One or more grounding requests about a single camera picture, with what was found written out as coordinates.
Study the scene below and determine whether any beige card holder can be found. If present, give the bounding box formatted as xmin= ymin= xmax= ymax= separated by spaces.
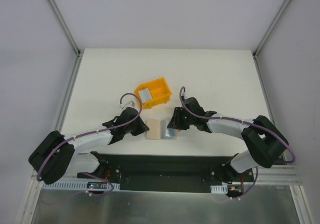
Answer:
xmin=146 ymin=119 xmax=180 ymax=140

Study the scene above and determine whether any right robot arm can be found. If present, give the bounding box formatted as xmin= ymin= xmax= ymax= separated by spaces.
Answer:
xmin=167 ymin=97 xmax=288 ymax=183

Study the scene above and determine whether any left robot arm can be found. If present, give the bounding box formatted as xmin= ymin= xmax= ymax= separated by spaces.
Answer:
xmin=28 ymin=107 xmax=149 ymax=184

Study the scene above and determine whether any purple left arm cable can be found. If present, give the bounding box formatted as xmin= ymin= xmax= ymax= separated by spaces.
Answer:
xmin=36 ymin=93 xmax=144 ymax=206

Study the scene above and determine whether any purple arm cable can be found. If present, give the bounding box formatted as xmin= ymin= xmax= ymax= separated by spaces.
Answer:
xmin=36 ymin=93 xmax=144 ymax=206
xmin=179 ymin=86 xmax=297 ymax=204

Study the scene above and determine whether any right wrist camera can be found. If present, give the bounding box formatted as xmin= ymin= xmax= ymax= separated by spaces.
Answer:
xmin=181 ymin=94 xmax=189 ymax=101

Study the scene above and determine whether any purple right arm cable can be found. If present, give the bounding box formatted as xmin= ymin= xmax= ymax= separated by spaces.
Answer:
xmin=179 ymin=86 xmax=297 ymax=204

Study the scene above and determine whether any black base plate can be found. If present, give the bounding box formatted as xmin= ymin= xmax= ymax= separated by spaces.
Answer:
xmin=77 ymin=151 xmax=254 ymax=193

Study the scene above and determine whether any white cable duct right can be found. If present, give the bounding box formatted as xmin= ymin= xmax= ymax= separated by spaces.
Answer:
xmin=210 ymin=184 xmax=228 ymax=194

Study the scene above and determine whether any white cable duct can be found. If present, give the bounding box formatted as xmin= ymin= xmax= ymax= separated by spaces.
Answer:
xmin=42 ymin=180 xmax=120 ymax=191
xmin=210 ymin=184 xmax=228 ymax=194

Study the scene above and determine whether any white cable duct left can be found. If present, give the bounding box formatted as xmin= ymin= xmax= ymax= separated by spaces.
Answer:
xmin=42 ymin=180 xmax=120 ymax=191

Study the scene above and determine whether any left aluminium post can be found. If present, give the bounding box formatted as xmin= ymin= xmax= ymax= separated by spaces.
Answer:
xmin=37 ymin=0 xmax=85 ymax=58

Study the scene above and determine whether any aluminium frame rail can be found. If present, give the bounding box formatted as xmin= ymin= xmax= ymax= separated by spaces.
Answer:
xmin=38 ymin=165 xmax=302 ymax=185

